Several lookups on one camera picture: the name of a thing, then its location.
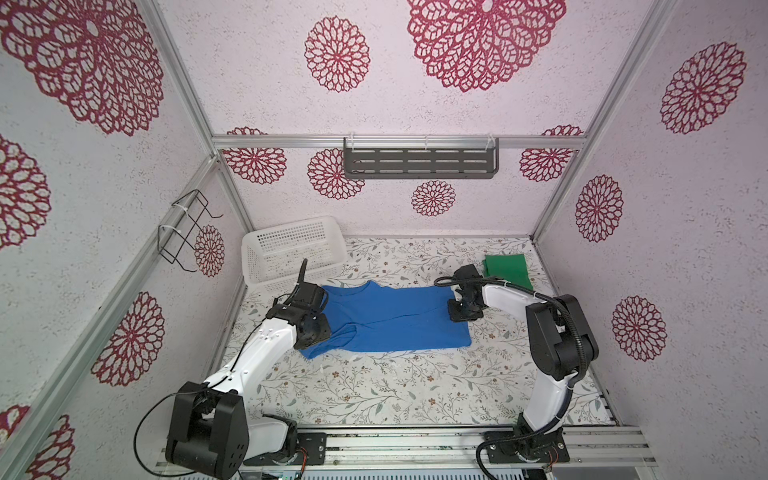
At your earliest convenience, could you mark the green tank top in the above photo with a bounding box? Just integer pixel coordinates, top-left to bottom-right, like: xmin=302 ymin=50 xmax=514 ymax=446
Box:
xmin=483 ymin=254 xmax=533 ymax=290

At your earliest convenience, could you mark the blue tank top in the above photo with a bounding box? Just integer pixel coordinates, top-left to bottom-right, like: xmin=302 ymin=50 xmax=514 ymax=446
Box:
xmin=301 ymin=281 xmax=472 ymax=359

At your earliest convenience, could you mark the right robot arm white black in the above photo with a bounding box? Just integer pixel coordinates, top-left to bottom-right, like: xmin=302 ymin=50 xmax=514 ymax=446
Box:
xmin=434 ymin=265 xmax=599 ymax=437

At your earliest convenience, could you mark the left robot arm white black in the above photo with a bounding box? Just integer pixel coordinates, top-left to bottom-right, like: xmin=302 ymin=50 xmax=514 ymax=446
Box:
xmin=165 ymin=281 xmax=331 ymax=479

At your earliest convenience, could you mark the white plastic laundry basket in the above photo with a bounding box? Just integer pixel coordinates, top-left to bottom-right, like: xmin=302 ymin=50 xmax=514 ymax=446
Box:
xmin=241 ymin=216 xmax=347 ymax=295

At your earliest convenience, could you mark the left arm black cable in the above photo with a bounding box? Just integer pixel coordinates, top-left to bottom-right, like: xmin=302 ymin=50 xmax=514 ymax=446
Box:
xmin=132 ymin=259 xmax=310 ymax=479

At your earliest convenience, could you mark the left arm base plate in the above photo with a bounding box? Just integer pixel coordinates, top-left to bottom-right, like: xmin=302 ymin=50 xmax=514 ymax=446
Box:
xmin=244 ymin=432 xmax=328 ymax=467

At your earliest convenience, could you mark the aluminium front rail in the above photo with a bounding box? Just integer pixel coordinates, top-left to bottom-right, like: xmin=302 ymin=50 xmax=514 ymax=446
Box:
xmin=298 ymin=426 xmax=657 ymax=471

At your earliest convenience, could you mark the black wire wall rack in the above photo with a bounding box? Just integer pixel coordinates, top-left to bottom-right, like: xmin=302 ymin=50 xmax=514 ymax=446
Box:
xmin=155 ymin=189 xmax=222 ymax=273

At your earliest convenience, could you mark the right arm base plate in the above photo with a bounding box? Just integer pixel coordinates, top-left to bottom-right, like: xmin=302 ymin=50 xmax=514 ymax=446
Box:
xmin=483 ymin=428 xmax=571 ymax=464

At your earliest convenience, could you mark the grey metal wall shelf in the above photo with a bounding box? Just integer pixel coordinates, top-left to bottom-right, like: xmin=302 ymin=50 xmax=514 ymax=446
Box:
xmin=342 ymin=138 xmax=499 ymax=180

